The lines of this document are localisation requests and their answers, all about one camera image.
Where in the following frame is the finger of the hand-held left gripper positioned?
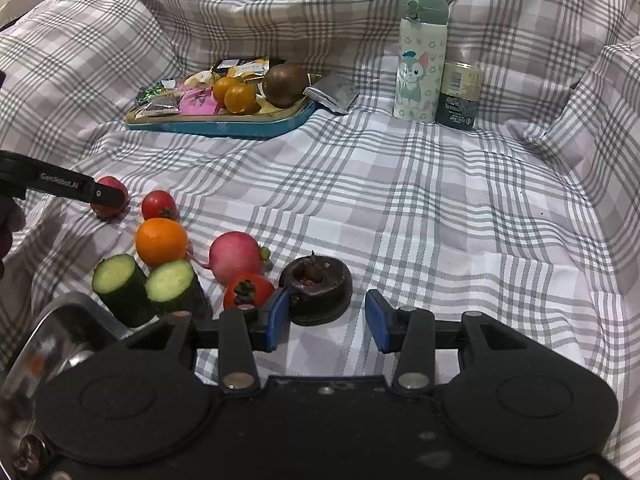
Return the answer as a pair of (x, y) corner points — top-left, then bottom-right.
(0, 150), (127, 211)

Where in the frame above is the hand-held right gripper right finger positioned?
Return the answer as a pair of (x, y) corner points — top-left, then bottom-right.
(364, 289), (543, 396)

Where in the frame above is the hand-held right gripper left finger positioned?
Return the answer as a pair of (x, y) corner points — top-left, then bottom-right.
(120, 287), (293, 392)

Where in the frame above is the red tomato with green calyx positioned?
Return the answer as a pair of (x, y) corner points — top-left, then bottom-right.
(222, 272), (276, 311)

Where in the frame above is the small red radish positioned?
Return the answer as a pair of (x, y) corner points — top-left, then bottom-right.
(91, 176), (131, 221)

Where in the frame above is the dark purple mangosteen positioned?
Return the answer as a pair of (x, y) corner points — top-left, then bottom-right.
(278, 252), (353, 327)

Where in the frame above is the large pink radish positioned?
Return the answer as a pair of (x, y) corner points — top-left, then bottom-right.
(187, 231), (273, 288)

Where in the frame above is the red cherry tomato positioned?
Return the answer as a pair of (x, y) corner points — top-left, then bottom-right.
(141, 190), (180, 222)

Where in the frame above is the cucumber piece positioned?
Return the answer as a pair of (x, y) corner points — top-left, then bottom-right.
(145, 259), (208, 318)
(91, 254), (156, 328)

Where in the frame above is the metal tray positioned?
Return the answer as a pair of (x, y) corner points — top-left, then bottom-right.
(0, 291), (132, 480)

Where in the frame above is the small silver snack packet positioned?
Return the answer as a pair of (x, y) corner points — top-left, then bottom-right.
(134, 101), (181, 117)

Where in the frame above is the grey plaid blanket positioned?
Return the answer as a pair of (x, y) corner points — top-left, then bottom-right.
(0, 0), (640, 480)

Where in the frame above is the green candy wrapper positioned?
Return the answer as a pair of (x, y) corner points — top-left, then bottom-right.
(137, 84), (176, 106)

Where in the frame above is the pink snack packet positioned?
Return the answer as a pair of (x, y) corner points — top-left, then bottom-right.
(179, 87), (221, 116)

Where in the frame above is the blue snack tray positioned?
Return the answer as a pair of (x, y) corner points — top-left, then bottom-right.
(125, 72), (326, 140)

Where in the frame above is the small orange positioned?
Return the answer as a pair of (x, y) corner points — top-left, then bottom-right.
(212, 76), (238, 103)
(224, 84), (258, 114)

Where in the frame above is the dark and yellow snack packet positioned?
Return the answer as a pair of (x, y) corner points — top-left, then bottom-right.
(212, 57), (271, 79)

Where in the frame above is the silver foil packet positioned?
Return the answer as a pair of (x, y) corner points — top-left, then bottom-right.
(304, 72), (360, 115)

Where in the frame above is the brown round fruit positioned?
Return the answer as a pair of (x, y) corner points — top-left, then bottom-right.
(262, 64), (310, 109)

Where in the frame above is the cat print water bottle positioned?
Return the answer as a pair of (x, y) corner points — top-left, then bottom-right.
(392, 0), (449, 123)

